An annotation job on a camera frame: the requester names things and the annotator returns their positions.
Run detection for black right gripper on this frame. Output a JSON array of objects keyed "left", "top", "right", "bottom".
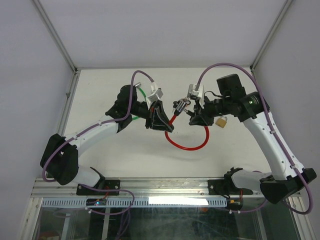
[{"left": 189, "top": 94, "right": 232, "bottom": 127}]

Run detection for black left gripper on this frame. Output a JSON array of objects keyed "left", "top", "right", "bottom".
[{"left": 129, "top": 100, "right": 174, "bottom": 133}]

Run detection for red cable lock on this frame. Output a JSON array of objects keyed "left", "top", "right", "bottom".
[{"left": 164, "top": 98, "right": 210, "bottom": 152}]

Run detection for silver keys of red lock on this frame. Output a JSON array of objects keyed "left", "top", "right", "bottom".
[{"left": 184, "top": 96, "right": 191, "bottom": 104}]

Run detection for keys of orange padlock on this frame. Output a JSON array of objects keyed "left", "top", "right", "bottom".
[{"left": 172, "top": 100, "right": 180, "bottom": 112}]

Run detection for large brass padlock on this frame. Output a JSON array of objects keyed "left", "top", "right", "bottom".
[{"left": 215, "top": 115, "right": 228, "bottom": 128}]

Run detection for green cable lock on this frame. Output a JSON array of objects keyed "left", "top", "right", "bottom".
[{"left": 129, "top": 81, "right": 148, "bottom": 121}]

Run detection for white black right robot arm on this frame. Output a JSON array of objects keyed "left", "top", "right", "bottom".
[{"left": 187, "top": 74, "right": 317, "bottom": 204}]

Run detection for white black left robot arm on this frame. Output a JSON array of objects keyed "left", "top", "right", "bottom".
[{"left": 40, "top": 83, "right": 174, "bottom": 195}]

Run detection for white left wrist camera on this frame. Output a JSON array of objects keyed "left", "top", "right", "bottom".
[{"left": 145, "top": 81, "right": 164, "bottom": 108}]

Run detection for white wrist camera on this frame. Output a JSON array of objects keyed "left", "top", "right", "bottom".
[
  {"left": 145, "top": 81, "right": 164, "bottom": 108},
  {"left": 187, "top": 83, "right": 205, "bottom": 109}
]

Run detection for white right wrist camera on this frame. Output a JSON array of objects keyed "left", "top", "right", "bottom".
[{"left": 187, "top": 83, "right": 205, "bottom": 109}]

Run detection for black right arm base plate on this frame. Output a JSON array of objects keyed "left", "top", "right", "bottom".
[{"left": 207, "top": 179, "right": 231, "bottom": 198}]

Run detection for aluminium mounting rail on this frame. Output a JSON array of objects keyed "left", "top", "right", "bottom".
[{"left": 31, "top": 176, "right": 301, "bottom": 198}]

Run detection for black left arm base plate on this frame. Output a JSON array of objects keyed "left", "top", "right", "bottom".
[{"left": 76, "top": 178, "right": 121, "bottom": 196}]

